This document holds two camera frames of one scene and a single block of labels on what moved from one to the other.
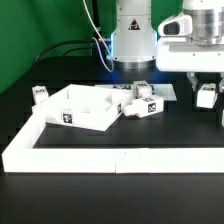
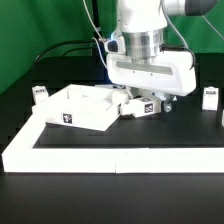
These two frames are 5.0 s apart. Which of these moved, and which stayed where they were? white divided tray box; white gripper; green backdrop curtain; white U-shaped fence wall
Moved: white gripper
Stayed: white divided tray box; white U-shaped fence wall; green backdrop curtain
